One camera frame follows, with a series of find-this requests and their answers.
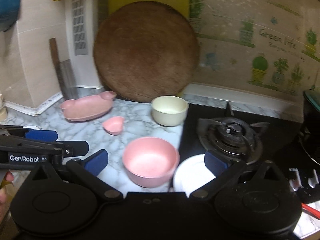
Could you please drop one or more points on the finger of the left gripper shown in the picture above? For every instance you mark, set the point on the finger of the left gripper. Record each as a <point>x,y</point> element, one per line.
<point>73,148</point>
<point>41,135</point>

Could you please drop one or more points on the round brown wooden cutting board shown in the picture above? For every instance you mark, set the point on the round brown wooden cutting board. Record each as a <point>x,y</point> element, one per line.
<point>144,50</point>

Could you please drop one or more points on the blue hanging basin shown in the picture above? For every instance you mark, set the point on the blue hanging basin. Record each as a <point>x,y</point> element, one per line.
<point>9,10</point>

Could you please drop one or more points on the stove control knob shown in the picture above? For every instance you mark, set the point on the stove control knob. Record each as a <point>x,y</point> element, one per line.
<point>312,180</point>
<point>295,182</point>

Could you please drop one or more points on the person's left hand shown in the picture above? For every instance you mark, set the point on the person's left hand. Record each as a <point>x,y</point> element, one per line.
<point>7,178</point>

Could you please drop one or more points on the black gas stove top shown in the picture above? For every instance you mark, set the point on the black gas stove top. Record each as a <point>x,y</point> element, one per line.
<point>281,144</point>

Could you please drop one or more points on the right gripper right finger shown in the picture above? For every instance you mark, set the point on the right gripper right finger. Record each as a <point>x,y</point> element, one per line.
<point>227,173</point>

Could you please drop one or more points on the black pot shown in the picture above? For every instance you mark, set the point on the black pot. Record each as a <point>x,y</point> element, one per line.
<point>310,128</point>

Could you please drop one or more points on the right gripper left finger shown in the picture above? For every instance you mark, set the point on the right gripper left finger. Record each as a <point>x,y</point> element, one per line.
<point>85,172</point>

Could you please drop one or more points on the pink round bowl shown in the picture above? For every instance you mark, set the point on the pink round bowl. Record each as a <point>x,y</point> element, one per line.
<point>150,161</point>

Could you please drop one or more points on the white round plate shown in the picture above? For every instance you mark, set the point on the white round plate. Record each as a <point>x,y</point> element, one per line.
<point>191,174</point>

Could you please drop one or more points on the black gas stove burner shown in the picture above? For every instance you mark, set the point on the black gas stove burner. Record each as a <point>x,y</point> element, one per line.
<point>230,138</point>

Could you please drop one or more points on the pink heart-shaped small dish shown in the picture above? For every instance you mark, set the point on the pink heart-shaped small dish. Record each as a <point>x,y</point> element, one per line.
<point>114,125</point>

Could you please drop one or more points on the cream round bowl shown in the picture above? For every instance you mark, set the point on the cream round bowl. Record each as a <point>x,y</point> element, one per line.
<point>169,111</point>

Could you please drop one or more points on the cleaver with wooden handle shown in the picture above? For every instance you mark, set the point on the cleaver with wooden handle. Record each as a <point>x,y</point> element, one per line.
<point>64,72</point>

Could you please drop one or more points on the pink bear-shaped plate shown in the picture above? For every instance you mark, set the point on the pink bear-shaped plate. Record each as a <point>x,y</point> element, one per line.
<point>88,107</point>

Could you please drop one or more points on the grey vent grille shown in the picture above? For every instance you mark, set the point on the grey vent grille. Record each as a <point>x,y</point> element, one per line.
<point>79,28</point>
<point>102,10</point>

